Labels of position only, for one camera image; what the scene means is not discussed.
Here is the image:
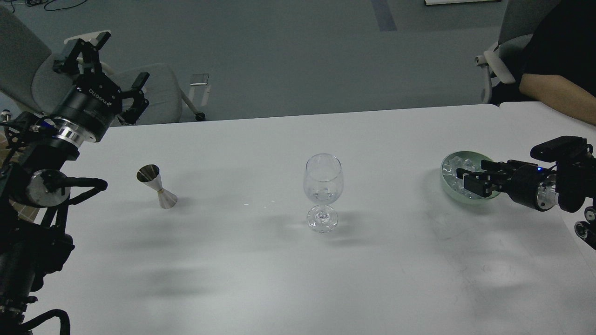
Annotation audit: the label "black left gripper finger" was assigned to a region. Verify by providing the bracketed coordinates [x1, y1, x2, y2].
[119, 72, 150, 125]
[53, 31, 112, 82]

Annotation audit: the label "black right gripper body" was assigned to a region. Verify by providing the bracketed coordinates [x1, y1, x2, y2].
[496, 161, 558, 212]

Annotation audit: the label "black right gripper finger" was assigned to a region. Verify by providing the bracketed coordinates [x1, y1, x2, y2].
[456, 168, 508, 199]
[481, 160, 524, 174]

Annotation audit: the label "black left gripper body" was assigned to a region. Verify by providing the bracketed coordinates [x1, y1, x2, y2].
[50, 74, 122, 142]

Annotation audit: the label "steel double jigger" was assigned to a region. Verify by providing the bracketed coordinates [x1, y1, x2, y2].
[136, 165, 177, 208]

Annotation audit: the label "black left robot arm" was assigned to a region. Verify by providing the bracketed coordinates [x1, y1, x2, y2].
[1, 31, 149, 335]

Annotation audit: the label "person forearm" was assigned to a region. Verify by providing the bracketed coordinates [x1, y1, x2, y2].
[519, 74, 596, 126]

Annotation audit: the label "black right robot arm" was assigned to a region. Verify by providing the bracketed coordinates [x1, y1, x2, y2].
[455, 135, 596, 248]

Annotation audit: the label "green ice bowl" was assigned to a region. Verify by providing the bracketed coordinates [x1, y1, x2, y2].
[440, 151, 501, 204]

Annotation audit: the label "clear wine glass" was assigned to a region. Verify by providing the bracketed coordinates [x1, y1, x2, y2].
[303, 153, 344, 233]

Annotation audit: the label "grey office chair left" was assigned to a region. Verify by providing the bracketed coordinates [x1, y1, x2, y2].
[0, 7, 205, 125]

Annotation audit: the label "grey office chair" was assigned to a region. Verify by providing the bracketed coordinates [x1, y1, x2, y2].
[475, 0, 560, 103]
[0, 7, 205, 125]

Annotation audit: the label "checkered beige cushion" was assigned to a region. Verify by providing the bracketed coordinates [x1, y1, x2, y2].
[0, 132, 39, 222]

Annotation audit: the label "person black shirt torso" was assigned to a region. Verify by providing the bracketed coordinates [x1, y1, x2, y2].
[490, 0, 595, 104]

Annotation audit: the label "grey office chair right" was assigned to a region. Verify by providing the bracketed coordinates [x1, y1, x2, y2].
[475, 0, 560, 103]

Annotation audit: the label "black floor cables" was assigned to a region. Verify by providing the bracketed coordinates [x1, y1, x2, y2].
[0, 0, 88, 13]

